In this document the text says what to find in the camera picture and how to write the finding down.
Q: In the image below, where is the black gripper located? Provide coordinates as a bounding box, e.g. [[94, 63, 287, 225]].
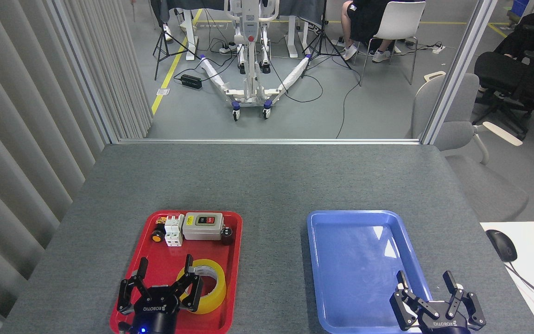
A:
[[390, 270, 487, 334], [117, 254, 204, 334]]

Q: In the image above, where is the yellow tape roll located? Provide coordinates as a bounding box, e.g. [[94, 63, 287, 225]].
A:
[[176, 259, 227, 315]]

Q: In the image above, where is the red plastic tray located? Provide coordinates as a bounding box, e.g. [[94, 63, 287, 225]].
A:
[[109, 210, 243, 334]]

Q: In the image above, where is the white circuit breaker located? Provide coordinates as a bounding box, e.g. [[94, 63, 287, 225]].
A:
[[164, 214, 185, 247]]

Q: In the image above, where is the black computer mouse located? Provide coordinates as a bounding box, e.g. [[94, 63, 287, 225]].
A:
[[486, 229, 518, 263]]

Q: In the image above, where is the blue plastic tray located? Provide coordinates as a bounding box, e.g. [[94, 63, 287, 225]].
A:
[[306, 210, 440, 334]]

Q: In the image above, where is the grey office chair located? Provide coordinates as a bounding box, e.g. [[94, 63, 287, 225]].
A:
[[406, 73, 529, 222]]

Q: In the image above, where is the black power adapter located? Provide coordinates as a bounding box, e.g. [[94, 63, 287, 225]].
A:
[[180, 74, 203, 90]]

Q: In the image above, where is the black office chair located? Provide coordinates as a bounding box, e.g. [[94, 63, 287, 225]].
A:
[[472, 50, 534, 140]]

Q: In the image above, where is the black tripod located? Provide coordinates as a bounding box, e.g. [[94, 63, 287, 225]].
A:
[[301, 0, 352, 78], [153, 0, 201, 81]]

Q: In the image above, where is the white wheeled stand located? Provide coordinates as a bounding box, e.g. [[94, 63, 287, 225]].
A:
[[199, 0, 312, 122]]

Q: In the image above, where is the white chair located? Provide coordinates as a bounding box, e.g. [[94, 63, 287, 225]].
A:
[[359, 1, 426, 87]]

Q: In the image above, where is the grey two-button switch box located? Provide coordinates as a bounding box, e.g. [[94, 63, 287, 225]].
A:
[[182, 212, 225, 241]]

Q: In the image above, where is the silver table edge rail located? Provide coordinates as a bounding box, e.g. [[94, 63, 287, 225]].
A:
[[118, 138, 421, 146]]

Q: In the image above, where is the silver post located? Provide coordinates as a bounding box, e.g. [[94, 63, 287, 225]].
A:
[[420, 0, 499, 145]]

